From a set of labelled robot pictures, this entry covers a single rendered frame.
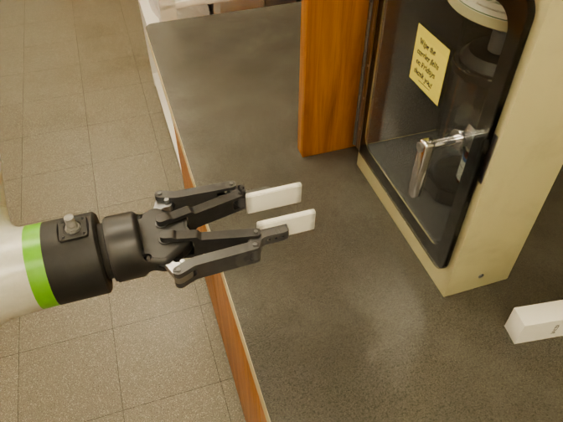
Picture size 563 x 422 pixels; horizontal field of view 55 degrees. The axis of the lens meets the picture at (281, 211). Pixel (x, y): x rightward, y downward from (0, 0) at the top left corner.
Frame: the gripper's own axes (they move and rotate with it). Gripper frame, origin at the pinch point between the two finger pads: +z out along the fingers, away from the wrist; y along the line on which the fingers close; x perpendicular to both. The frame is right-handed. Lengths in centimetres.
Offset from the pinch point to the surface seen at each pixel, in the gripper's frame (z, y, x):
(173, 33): 0, 87, 22
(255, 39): 19, 78, 22
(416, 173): 17.2, -0.8, -2.1
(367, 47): 22.3, 25.5, -4.1
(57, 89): -49, 230, 119
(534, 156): 29.2, -5.7, -5.8
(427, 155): 17.8, -1.2, -5.1
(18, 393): -66, 54, 116
